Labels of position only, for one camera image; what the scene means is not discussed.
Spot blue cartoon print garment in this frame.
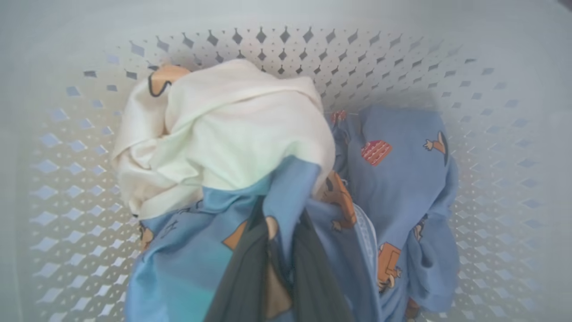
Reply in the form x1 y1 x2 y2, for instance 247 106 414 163
330 105 462 322
124 154 383 322

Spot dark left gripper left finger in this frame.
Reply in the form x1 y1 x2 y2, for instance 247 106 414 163
205 214 274 322

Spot cream garment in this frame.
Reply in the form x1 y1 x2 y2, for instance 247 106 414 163
111 59 336 220

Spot cream perforated laundry basket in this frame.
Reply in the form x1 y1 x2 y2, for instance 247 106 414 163
0 0 572 322

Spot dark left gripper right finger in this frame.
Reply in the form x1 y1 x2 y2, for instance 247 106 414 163
291 209 354 322

